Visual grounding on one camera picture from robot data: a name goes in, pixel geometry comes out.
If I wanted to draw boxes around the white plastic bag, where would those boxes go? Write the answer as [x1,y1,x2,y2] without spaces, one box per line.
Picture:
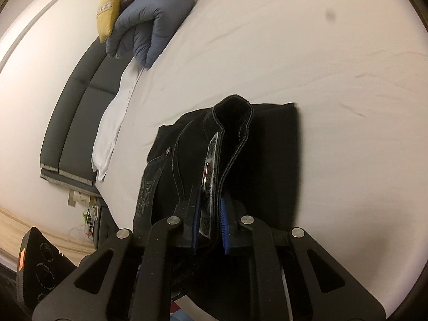
[68,222,95,242]

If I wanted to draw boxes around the grey padded headboard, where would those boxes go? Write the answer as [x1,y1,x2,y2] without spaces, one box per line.
[39,38,127,196]

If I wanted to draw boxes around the yellow cushion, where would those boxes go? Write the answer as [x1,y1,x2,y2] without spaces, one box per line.
[96,0,121,44]

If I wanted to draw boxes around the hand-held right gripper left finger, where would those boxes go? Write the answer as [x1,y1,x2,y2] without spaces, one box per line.
[33,190,203,321]

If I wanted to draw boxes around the rolled blue duvet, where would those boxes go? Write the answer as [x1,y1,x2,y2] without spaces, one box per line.
[106,0,196,70]

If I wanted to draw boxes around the black pants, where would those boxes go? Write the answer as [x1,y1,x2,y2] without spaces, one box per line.
[132,94,300,319]

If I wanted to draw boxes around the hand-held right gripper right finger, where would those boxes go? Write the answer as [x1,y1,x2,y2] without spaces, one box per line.
[220,198,387,321]

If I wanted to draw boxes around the dark nightstand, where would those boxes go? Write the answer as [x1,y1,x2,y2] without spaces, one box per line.
[94,204,116,249]

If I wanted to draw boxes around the bed with white sheet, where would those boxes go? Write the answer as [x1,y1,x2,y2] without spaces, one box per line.
[90,0,426,319]

